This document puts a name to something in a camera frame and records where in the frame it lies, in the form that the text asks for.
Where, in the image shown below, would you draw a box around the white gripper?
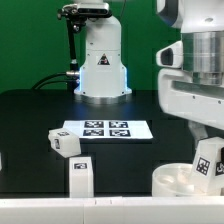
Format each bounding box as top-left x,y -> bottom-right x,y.
158,68 -> 224,145

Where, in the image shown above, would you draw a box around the white round stool seat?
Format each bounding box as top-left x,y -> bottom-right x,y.
152,163 -> 221,197

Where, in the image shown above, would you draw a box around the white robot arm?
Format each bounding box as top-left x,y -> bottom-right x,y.
76,0 -> 224,133

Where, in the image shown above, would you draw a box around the white marker sheet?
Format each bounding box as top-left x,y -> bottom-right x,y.
63,120 -> 153,140

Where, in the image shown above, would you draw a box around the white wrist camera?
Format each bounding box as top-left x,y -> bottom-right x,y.
156,41 -> 183,68

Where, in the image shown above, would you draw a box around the white front wall rail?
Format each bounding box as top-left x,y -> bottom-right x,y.
0,196 -> 224,224

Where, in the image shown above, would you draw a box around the black cables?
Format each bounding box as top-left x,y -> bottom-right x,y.
31,71 -> 81,90

